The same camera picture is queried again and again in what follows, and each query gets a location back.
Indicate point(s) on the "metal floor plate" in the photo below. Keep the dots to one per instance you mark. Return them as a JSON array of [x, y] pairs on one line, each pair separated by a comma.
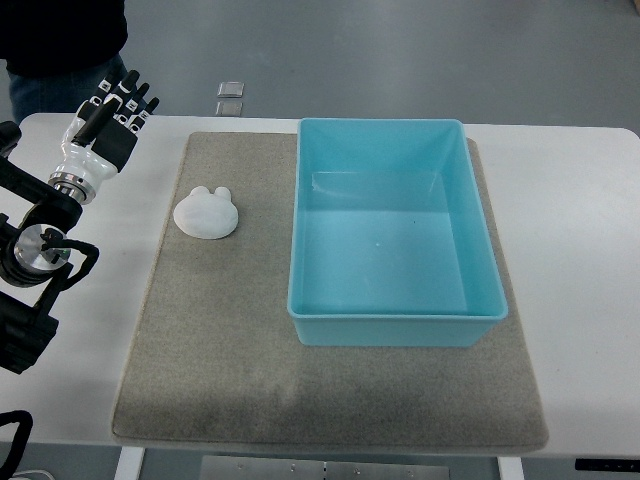
[[231, 89], [229, 108]]

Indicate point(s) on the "white frog toy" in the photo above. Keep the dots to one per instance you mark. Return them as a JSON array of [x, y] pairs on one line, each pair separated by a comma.
[[207, 215]]

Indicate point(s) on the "black desk control panel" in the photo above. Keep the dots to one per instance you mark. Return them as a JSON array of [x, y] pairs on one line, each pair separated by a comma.
[[607, 465]]

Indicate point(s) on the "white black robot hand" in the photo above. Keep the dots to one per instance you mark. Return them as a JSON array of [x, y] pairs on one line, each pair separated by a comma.
[[102, 136]]

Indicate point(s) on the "person in dark clothes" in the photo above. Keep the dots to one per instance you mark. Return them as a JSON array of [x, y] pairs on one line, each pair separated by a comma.
[[57, 52]]

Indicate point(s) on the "lower metal floor plate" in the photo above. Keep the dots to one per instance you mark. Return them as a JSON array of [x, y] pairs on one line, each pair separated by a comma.
[[229, 108]]

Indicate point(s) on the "blue plastic box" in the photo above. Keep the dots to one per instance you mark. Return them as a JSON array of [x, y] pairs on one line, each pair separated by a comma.
[[390, 242]]

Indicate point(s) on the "metal table crossbar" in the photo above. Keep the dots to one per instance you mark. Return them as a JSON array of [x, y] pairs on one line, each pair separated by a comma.
[[219, 467]]

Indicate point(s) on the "grey felt mat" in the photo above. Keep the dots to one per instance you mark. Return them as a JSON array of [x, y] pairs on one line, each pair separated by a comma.
[[215, 360]]

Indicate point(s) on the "upper metal floor plate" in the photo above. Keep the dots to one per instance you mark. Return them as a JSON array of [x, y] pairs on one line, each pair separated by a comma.
[[231, 89]]

